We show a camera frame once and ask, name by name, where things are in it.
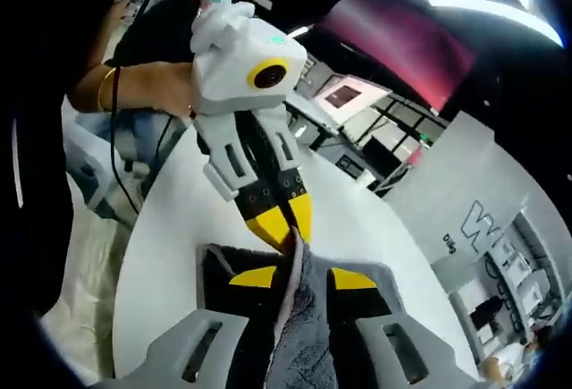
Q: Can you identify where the grey towel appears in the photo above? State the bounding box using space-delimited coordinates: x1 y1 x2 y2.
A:
198 225 401 389

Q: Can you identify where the open laptop with pink display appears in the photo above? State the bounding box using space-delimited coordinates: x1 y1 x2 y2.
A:
312 73 392 129

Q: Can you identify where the black backpack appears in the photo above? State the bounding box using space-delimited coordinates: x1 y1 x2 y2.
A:
468 297 504 332

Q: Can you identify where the white plastic chair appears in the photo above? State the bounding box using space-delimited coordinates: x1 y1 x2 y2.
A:
62 124 148 223

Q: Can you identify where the grey storage shelf unit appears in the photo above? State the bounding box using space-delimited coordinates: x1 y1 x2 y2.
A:
446 209 567 363

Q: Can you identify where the row of white storage bins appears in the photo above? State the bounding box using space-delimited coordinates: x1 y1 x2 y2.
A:
486 232 555 314

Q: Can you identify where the grey printed partition panel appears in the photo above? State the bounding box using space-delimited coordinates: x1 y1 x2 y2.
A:
383 111 546 274

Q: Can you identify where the person's black shirt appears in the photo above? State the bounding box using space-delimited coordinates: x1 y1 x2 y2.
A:
0 0 115 318

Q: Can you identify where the curved ceiling light strip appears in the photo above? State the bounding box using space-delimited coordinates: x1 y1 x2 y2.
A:
426 0 563 47

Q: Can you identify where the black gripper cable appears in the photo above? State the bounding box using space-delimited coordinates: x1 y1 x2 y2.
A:
109 66 175 229

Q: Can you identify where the gold bracelet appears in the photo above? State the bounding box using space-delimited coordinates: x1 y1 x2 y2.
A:
97 65 120 114

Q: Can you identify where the large red wall screen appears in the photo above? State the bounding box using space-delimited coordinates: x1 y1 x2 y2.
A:
320 0 475 114

